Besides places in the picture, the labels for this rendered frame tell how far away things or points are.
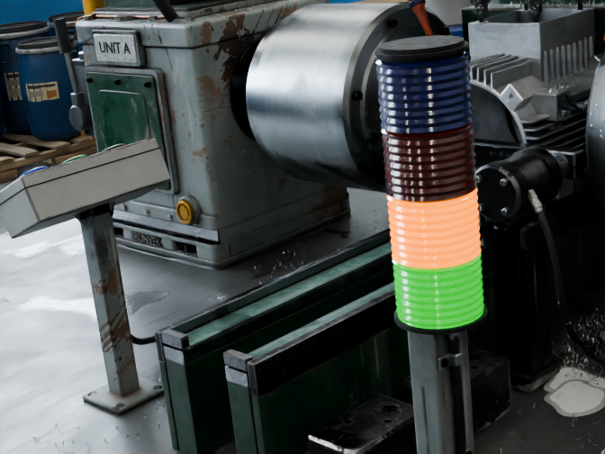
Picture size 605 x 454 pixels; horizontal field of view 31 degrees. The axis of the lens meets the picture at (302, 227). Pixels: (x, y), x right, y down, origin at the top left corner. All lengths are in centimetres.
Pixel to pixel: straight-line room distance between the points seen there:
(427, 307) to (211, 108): 87
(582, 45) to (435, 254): 68
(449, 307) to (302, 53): 74
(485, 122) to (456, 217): 72
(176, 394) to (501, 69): 51
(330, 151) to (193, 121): 25
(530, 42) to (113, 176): 50
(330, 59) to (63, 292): 53
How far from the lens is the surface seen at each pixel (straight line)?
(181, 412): 107
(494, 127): 143
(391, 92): 68
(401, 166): 69
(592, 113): 114
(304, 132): 140
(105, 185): 114
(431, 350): 74
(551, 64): 130
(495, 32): 131
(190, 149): 157
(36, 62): 610
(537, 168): 109
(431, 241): 70
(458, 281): 71
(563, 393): 115
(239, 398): 99
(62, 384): 130
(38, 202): 110
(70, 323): 148
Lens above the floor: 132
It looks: 17 degrees down
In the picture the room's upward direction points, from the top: 6 degrees counter-clockwise
